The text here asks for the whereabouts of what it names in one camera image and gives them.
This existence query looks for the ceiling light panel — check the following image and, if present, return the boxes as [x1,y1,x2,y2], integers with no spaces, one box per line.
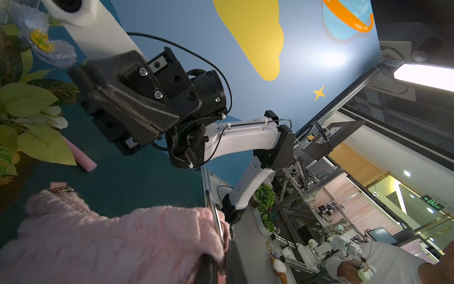
[394,63,454,92]

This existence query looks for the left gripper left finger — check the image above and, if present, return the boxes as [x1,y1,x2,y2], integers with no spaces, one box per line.
[193,254,219,284]

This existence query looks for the aluminium front rail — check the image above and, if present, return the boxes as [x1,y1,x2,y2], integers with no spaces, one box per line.
[201,167,231,209]

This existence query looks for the person in white shirt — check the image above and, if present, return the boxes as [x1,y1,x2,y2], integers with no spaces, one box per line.
[325,242,454,284]

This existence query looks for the potted artificial plant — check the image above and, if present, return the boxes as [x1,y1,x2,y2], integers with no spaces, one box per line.
[1,1,79,186]

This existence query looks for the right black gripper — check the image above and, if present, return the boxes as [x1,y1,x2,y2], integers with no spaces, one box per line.
[67,48,227,156]

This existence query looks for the pink puffy bag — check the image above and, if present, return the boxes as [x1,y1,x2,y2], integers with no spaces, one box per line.
[1,188,231,284]

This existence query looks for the right frame post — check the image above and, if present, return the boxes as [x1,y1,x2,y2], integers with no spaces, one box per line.
[296,63,384,142]

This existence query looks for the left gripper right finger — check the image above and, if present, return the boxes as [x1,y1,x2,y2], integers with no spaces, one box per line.
[225,240,253,284]

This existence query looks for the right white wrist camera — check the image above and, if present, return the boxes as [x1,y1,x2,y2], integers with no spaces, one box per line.
[42,0,146,60]

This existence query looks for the purple toy garden fork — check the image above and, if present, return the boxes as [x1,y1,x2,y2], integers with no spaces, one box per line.
[63,136,97,172]

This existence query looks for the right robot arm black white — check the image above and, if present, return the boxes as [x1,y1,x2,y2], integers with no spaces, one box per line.
[68,48,295,224]

